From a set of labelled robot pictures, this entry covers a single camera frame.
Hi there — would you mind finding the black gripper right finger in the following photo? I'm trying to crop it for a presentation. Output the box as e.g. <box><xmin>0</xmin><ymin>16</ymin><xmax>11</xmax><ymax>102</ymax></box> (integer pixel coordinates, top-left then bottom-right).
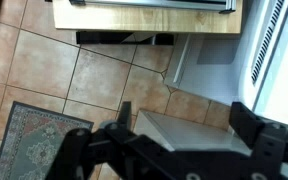
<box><xmin>229</xmin><ymin>102</ymin><xmax>288</xmax><ymax>180</ymax></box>

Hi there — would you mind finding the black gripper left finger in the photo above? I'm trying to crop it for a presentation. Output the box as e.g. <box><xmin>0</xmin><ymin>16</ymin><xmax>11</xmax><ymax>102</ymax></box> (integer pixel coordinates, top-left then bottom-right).
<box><xmin>47</xmin><ymin>101</ymin><xmax>172</xmax><ymax>180</ymax></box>

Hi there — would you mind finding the white refrigerator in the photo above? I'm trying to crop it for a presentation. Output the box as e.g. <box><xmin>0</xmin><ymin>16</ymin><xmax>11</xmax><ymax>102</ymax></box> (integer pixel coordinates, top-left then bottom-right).
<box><xmin>135</xmin><ymin>35</ymin><xmax>252</xmax><ymax>155</ymax></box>

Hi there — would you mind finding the white stove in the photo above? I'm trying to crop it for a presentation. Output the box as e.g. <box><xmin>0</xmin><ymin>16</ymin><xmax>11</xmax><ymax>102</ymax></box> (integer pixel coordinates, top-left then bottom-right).
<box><xmin>239</xmin><ymin>0</ymin><xmax>288</xmax><ymax>125</ymax></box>

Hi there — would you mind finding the patterned green floor rug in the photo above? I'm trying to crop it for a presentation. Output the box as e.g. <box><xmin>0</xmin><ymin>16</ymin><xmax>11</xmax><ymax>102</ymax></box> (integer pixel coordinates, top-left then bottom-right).
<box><xmin>0</xmin><ymin>101</ymin><xmax>93</xmax><ymax>180</ymax></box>

